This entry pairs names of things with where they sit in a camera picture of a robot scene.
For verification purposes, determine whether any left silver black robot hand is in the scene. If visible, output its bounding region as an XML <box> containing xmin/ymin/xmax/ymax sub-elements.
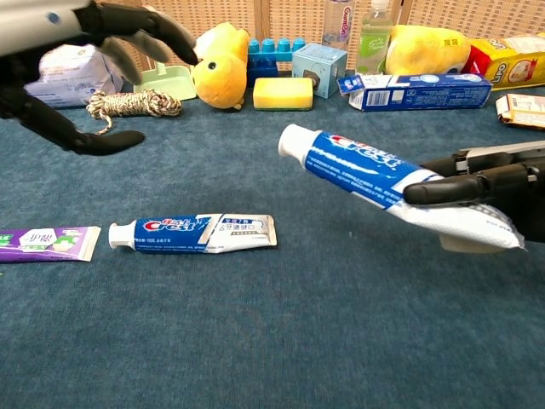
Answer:
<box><xmin>0</xmin><ymin>0</ymin><xmax>201</xmax><ymax>157</ymax></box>

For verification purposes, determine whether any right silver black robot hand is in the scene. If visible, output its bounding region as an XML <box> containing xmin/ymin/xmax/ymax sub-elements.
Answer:
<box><xmin>402</xmin><ymin>140</ymin><xmax>545</xmax><ymax>255</ymax></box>

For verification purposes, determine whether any blue toothpaste tube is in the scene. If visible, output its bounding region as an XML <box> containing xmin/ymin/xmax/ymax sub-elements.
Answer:
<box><xmin>278</xmin><ymin>124</ymin><xmax>527</xmax><ymax>252</ymax></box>
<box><xmin>107</xmin><ymin>212</ymin><xmax>278</xmax><ymax>255</ymax></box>

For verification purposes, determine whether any blue toothpaste carton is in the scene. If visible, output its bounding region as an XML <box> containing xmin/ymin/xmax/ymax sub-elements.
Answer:
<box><xmin>336</xmin><ymin>72</ymin><xmax>493</xmax><ymax>113</ymax></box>

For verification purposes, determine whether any purple toothpaste tube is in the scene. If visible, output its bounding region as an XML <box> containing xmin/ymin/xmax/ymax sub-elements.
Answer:
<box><xmin>0</xmin><ymin>226</ymin><xmax>102</xmax><ymax>264</ymax></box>

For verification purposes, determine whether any white blue tissue pack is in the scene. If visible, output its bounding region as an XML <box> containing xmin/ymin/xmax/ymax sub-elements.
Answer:
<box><xmin>24</xmin><ymin>43</ymin><xmax>124</xmax><ymax>107</ymax></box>

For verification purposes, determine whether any orange white small carton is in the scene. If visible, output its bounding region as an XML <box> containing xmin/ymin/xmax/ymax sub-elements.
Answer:
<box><xmin>495</xmin><ymin>93</ymin><xmax>545</xmax><ymax>130</ymax></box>

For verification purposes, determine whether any yellow red snack package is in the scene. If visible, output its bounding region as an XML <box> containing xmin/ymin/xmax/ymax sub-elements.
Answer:
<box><xmin>462</xmin><ymin>34</ymin><xmax>545</xmax><ymax>90</ymax></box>

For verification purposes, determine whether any light green plastic dustpan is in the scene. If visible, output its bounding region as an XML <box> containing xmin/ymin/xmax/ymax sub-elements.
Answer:
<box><xmin>134</xmin><ymin>61</ymin><xmax>198</xmax><ymax>102</ymax></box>

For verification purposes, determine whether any yellow plush duck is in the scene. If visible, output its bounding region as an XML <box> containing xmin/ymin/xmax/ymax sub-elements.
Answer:
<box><xmin>385</xmin><ymin>24</ymin><xmax>473</xmax><ymax>77</ymax></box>
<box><xmin>190</xmin><ymin>21</ymin><xmax>251</xmax><ymax>111</ymax></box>

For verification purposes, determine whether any green label drink bottle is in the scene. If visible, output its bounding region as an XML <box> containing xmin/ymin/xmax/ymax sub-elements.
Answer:
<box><xmin>355</xmin><ymin>0</ymin><xmax>393</xmax><ymax>76</ymax></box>

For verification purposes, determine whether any small light blue box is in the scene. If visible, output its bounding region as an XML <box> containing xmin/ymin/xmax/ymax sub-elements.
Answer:
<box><xmin>291</xmin><ymin>42</ymin><xmax>349</xmax><ymax>100</ymax></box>

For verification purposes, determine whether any clear water bottle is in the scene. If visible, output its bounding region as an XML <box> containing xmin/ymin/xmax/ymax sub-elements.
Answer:
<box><xmin>321</xmin><ymin>0</ymin><xmax>357</xmax><ymax>51</ymax></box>

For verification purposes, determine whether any blue toy building block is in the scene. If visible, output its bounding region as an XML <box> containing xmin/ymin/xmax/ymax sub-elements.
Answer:
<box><xmin>246</xmin><ymin>37</ymin><xmax>307</xmax><ymax>89</ymax></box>

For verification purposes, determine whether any yellow sponge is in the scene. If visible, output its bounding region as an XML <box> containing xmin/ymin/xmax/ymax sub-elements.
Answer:
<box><xmin>252</xmin><ymin>77</ymin><xmax>314</xmax><ymax>112</ymax></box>

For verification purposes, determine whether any woven wicker folding screen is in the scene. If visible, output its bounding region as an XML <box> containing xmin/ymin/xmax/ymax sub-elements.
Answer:
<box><xmin>95</xmin><ymin>0</ymin><xmax>545</xmax><ymax>72</ymax></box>

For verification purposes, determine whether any dark blue table cloth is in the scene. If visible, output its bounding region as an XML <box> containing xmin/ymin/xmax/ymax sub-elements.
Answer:
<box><xmin>0</xmin><ymin>70</ymin><xmax>545</xmax><ymax>409</ymax></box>

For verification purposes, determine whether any coiled beige rope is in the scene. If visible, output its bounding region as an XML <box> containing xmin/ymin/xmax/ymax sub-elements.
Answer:
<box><xmin>86</xmin><ymin>89</ymin><xmax>183</xmax><ymax>135</ymax></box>

